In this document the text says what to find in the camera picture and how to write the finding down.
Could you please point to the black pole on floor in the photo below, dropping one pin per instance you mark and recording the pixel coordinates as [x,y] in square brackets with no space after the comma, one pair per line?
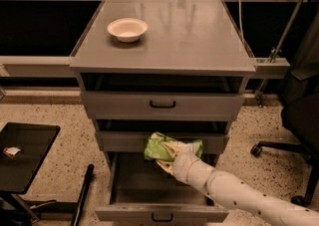
[83,194]

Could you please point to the white paper bowl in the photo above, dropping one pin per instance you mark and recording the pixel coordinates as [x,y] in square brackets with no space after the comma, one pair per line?
[127,30]

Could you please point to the green rice chip bag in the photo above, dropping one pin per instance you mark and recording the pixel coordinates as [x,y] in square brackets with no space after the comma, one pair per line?
[155,150]

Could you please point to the grey drawer cabinet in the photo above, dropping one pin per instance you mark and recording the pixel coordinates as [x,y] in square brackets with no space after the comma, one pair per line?
[185,37]

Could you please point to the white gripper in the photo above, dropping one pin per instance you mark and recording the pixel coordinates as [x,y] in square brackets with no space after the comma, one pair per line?
[181,166]

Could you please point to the top grey drawer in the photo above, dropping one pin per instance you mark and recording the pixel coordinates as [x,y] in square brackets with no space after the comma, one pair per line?
[161,97]

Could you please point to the bottom grey drawer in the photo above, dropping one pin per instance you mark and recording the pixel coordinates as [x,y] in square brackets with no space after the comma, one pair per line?
[139,190]

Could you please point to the small white paper scrap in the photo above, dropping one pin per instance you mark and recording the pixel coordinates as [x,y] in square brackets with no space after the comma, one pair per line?
[11,151]

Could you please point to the metal diagonal rod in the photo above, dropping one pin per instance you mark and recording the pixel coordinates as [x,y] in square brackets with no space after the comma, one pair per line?
[268,68]

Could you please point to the black side table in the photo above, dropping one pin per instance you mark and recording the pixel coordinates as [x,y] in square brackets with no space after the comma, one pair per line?
[18,173]

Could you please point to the black office chair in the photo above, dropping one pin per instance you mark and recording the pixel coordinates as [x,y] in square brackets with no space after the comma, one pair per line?
[300,113]

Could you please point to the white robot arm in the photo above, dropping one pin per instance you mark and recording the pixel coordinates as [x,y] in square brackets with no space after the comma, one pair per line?
[231,192]

